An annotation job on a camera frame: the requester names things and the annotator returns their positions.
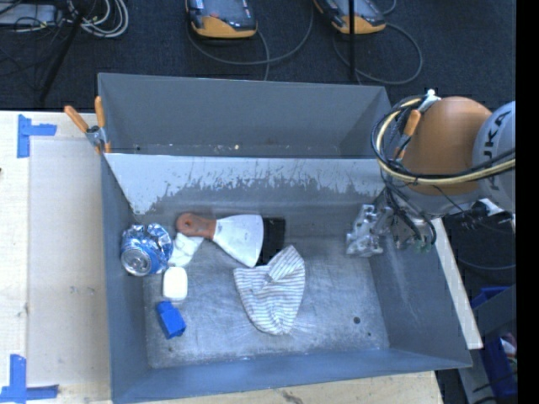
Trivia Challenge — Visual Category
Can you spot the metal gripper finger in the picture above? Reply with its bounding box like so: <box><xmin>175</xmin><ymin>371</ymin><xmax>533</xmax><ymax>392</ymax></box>
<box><xmin>355</xmin><ymin>204</ymin><xmax>380</xmax><ymax>236</ymax></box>
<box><xmin>345</xmin><ymin>231</ymin><xmax>385</xmax><ymax>258</ymax></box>

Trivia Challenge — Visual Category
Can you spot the crushed blue drink can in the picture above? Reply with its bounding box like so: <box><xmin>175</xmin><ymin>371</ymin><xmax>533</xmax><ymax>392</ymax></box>
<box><xmin>120</xmin><ymin>223</ymin><xmax>174</xmax><ymax>277</ymax></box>

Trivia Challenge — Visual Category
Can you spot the grey metal bin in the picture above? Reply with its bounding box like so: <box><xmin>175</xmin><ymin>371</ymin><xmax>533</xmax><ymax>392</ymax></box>
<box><xmin>96</xmin><ymin>72</ymin><xmax>474</xmax><ymax>404</ymax></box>

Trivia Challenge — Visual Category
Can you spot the blue plastic block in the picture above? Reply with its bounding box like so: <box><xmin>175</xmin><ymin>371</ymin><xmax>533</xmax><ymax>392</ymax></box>
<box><xmin>155</xmin><ymin>300</ymin><xmax>188</xmax><ymax>340</ymax></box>

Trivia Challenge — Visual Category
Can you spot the red-brown handled putty knife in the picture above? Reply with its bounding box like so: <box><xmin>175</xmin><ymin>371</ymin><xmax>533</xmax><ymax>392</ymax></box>
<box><xmin>175</xmin><ymin>211</ymin><xmax>265</xmax><ymax>269</ymax></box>

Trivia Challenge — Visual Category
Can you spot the white striped cloth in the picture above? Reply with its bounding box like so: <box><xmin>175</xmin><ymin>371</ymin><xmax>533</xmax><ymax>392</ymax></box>
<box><xmin>232</xmin><ymin>244</ymin><xmax>307</xmax><ymax>337</ymax></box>

